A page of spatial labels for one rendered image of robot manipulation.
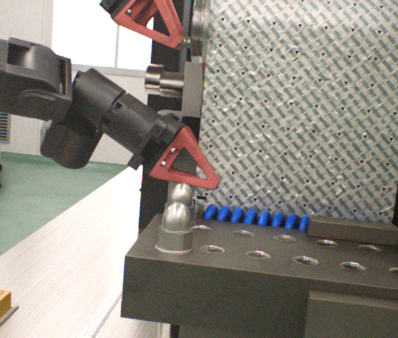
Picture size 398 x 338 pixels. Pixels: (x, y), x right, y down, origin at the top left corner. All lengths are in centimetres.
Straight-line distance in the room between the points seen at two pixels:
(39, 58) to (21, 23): 611
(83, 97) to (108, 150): 585
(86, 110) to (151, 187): 39
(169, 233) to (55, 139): 26
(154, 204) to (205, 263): 55
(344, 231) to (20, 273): 45
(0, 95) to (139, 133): 16
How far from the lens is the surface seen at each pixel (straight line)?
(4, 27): 689
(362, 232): 67
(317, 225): 66
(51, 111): 68
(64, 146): 75
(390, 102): 71
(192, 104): 78
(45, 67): 69
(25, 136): 684
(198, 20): 73
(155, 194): 107
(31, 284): 83
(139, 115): 70
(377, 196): 72
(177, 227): 55
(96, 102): 70
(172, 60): 104
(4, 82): 68
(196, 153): 70
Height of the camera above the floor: 120
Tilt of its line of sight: 10 degrees down
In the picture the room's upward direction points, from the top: 5 degrees clockwise
